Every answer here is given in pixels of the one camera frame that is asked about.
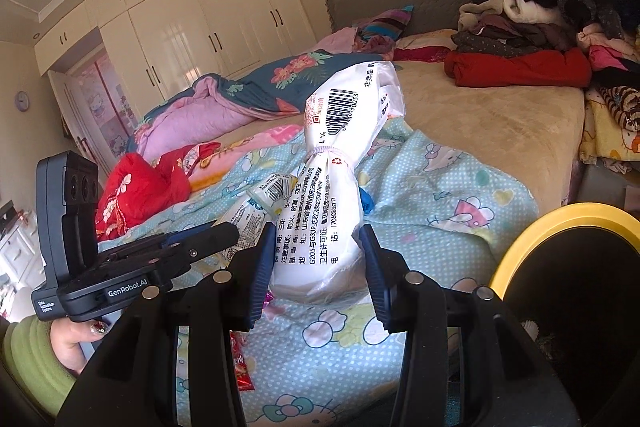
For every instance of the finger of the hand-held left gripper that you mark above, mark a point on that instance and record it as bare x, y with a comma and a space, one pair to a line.
215, 237
182, 235

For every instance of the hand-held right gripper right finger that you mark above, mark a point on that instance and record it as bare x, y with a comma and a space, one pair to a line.
377, 277

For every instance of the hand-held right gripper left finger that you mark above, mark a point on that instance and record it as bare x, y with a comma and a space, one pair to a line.
260, 277

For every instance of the purple foil wrapper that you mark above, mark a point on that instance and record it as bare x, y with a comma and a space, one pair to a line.
270, 299

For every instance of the yellow white snack packet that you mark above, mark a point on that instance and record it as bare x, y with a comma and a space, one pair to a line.
272, 194

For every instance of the blue plastic wrapper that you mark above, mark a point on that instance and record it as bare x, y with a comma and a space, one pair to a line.
366, 203

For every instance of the white printed plastic bag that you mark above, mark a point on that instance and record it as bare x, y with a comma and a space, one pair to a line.
330, 207

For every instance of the long red snack wrapper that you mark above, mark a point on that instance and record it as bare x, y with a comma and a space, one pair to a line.
240, 362

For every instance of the black bin with yellow rim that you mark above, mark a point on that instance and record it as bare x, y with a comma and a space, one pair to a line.
575, 282

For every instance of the person's left forearm green sleeve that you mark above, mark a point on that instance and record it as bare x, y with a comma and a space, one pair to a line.
30, 357

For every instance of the person's left hand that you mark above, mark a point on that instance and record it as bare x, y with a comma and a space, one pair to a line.
70, 342

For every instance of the white dresser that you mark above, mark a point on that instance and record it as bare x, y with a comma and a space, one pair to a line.
20, 252

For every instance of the red floral quilt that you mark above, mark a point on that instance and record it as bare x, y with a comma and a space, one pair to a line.
135, 192

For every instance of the pink cartoon blanket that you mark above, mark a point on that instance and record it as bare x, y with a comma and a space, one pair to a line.
250, 147

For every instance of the pink cartoon door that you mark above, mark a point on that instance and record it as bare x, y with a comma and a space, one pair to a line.
100, 107

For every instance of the light blue cartoon blanket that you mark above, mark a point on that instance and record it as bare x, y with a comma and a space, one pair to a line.
450, 187

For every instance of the blue floral quilt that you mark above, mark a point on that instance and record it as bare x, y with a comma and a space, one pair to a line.
280, 82

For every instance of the bed with beige sheet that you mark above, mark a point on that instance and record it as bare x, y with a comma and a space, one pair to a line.
475, 117

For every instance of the white wardrobe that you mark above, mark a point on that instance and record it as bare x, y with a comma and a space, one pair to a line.
175, 32

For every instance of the beige red pillow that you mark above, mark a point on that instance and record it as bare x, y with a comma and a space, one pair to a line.
425, 52

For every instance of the light pink cloth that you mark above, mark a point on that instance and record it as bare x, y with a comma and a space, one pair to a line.
340, 39

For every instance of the folded red cloth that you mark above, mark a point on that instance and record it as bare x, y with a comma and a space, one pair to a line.
515, 69

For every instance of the striped pillow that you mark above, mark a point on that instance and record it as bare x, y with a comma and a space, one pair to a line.
385, 24

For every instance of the yellow cartoon blanket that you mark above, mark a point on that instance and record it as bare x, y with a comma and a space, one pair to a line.
605, 142

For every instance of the purple wall clock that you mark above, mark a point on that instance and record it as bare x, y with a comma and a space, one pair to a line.
22, 101

